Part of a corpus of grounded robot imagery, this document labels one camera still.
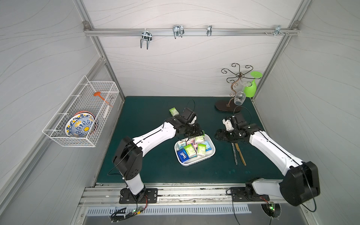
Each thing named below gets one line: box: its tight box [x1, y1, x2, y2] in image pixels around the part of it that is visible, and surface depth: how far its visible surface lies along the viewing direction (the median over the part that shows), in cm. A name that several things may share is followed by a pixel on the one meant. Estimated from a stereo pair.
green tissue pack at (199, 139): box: [195, 135, 205, 144], surface depth 80 cm
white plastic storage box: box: [174, 134, 217, 167], surface depth 86 cm
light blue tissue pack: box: [202, 140, 212, 152], surface depth 90 cm
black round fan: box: [261, 202, 282, 219], surface depth 73 cm
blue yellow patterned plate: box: [64, 110, 97, 138], surface depth 63 cm
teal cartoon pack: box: [177, 141, 187, 150], surface depth 88 cm
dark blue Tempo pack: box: [176, 149, 190, 164], surface depth 84 cm
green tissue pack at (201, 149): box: [197, 143, 207, 156], surface depth 87 cm
